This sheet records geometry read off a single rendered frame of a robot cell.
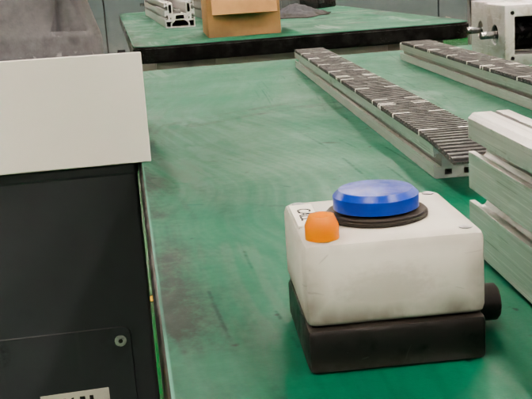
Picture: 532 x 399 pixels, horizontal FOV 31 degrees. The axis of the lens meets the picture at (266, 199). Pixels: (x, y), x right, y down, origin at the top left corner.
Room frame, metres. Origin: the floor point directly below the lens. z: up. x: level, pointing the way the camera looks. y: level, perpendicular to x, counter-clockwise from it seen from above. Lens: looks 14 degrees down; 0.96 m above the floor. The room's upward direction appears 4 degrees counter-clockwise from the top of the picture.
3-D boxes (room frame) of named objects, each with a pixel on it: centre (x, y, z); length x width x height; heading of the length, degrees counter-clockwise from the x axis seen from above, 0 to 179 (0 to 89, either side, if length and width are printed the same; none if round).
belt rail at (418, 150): (1.24, -0.12, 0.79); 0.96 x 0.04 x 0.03; 4
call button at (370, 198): (0.43, -0.05, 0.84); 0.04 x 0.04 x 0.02
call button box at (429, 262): (0.44, -0.06, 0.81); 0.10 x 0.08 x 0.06; 94
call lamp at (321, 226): (0.40, -0.02, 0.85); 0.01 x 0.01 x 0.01
